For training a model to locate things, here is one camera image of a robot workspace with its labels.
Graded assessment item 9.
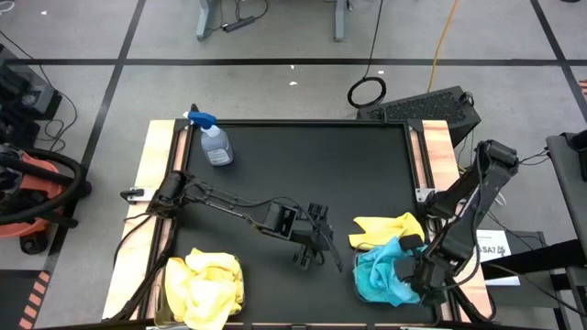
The clear plastic basket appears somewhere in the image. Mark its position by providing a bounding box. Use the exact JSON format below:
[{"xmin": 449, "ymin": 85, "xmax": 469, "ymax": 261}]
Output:
[
  {"xmin": 153, "ymin": 260, "xmax": 247, "ymax": 327},
  {"xmin": 351, "ymin": 247, "xmax": 445, "ymax": 307}
]

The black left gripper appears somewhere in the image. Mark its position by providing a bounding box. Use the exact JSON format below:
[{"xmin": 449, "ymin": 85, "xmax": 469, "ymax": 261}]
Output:
[{"xmin": 288, "ymin": 203, "xmax": 335, "ymax": 270}]

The orange and black vacuum cleaner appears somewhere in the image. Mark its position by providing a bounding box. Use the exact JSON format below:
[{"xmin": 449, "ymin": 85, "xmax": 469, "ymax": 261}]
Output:
[{"xmin": 0, "ymin": 142, "xmax": 93, "ymax": 256}]

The black perforated computer case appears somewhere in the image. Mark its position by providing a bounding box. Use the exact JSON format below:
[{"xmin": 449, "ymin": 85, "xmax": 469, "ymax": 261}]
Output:
[{"xmin": 356, "ymin": 85, "xmax": 482, "ymax": 149}]

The spray bottle with blue trigger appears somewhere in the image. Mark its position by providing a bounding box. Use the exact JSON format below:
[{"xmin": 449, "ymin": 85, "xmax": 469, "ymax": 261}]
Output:
[{"xmin": 182, "ymin": 109, "xmax": 235, "ymax": 167}]

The dark grey side table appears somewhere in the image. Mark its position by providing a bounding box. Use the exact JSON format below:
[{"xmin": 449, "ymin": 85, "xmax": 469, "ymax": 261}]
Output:
[{"xmin": 545, "ymin": 130, "xmax": 587, "ymax": 258}]

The black cable with coil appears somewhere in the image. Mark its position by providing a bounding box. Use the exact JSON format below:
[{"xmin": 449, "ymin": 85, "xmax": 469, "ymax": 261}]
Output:
[{"xmin": 346, "ymin": 0, "xmax": 389, "ymax": 110}]

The wooden table side board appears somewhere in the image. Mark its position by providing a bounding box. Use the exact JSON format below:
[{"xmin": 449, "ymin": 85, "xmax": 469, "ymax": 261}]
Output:
[
  {"xmin": 410, "ymin": 119, "xmax": 494, "ymax": 322},
  {"xmin": 101, "ymin": 119, "xmax": 189, "ymax": 321}
]

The black power strip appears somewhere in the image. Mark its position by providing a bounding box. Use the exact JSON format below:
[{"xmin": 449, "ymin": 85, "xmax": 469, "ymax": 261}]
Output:
[{"xmin": 222, "ymin": 16, "xmax": 257, "ymax": 34}]

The black aluminium table frame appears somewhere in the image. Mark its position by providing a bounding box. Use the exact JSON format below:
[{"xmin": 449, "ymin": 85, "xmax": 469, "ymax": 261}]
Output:
[{"xmin": 109, "ymin": 104, "xmax": 499, "ymax": 330}]

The grey desk leg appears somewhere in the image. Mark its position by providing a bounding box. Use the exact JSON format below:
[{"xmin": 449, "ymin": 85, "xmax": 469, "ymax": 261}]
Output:
[
  {"xmin": 333, "ymin": 0, "xmax": 349, "ymax": 43},
  {"xmin": 195, "ymin": 0, "xmax": 217, "ymax": 41}
]

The black equipment case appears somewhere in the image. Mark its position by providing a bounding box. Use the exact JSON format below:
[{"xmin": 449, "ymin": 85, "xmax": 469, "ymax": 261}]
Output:
[{"xmin": 0, "ymin": 43, "xmax": 63, "ymax": 148}]

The black metal beam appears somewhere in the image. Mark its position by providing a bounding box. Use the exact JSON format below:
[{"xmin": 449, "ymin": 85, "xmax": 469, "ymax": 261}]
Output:
[{"xmin": 481, "ymin": 238, "xmax": 587, "ymax": 281}]

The yellow extension cord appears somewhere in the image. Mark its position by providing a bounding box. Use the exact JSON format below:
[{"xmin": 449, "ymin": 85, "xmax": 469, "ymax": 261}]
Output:
[{"xmin": 426, "ymin": 0, "xmax": 460, "ymax": 94}]

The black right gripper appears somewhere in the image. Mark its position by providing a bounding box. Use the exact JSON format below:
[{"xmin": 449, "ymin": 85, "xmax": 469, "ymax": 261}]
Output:
[{"xmin": 394, "ymin": 234, "xmax": 449, "ymax": 307}]

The white paper sign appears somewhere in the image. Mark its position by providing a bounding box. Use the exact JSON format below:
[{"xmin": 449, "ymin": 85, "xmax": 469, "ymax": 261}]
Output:
[{"xmin": 474, "ymin": 228, "xmax": 522, "ymax": 286}]

